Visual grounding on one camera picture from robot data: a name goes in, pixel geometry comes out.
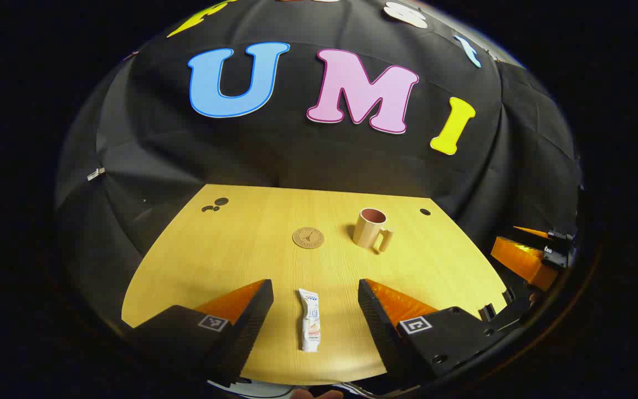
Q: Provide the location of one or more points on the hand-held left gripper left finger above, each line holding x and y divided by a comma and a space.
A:
252, 321

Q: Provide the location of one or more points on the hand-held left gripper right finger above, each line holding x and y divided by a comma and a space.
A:
377, 321

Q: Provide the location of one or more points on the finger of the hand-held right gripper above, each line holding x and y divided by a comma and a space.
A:
518, 260
529, 231

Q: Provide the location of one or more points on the white toothpaste tube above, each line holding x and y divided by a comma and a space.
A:
310, 327

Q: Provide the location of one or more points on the round brown coaster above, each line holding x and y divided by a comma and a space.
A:
308, 238

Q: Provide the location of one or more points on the light wooden desktop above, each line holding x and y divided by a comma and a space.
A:
274, 260

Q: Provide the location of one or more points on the black backdrop cloth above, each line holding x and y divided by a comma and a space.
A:
274, 155

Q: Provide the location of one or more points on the small white cloth clip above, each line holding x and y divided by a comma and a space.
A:
96, 174

